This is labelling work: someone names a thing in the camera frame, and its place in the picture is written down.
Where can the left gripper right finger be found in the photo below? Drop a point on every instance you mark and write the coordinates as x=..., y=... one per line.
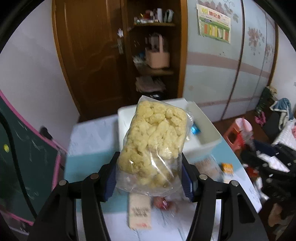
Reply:
x=239, y=220

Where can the blue candy wrapper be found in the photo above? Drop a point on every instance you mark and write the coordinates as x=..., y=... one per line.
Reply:
x=195, y=129

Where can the white plastic storage bin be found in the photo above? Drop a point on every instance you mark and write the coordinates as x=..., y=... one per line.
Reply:
x=203, y=137

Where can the small orange snack packet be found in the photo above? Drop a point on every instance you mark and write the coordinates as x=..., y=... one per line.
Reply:
x=227, y=168

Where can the person's right hand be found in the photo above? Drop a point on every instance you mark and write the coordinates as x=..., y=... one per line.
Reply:
x=275, y=218

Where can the brown wooden door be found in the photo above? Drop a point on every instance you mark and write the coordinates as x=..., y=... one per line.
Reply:
x=90, y=46

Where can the wooden shelf unit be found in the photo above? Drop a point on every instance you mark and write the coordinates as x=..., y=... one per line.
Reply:
x=143, y=19

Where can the clear bag puffed snacks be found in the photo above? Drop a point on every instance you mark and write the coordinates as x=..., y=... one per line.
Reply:
x=152, y=135

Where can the pink plastic stool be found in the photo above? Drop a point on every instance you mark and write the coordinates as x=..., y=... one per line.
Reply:
x=233, y=135

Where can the wall calendar poster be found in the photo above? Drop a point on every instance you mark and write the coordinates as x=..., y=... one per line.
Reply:
x=213, y=24

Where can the pile of clothes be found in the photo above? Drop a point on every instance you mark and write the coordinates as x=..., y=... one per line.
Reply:
x=273, y=114

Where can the pink storage basket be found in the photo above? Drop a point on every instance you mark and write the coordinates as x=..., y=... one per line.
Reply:
x=155, y=56

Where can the beige biscuit pack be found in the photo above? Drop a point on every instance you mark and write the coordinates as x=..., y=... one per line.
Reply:
x=139, y=212

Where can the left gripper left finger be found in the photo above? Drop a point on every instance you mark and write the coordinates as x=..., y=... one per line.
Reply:
x=57, y=218

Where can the sliding wardrobe door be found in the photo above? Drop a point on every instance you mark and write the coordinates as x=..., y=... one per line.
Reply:
x=228, y=79

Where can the floral tablecloth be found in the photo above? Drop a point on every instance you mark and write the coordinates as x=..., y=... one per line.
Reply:
x=94, y=142

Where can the white pastry pack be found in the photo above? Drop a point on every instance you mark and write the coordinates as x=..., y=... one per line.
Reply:
x=210, y=167

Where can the green chalkboard pink frame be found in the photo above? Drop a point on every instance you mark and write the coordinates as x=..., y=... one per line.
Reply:
x=30, y=166

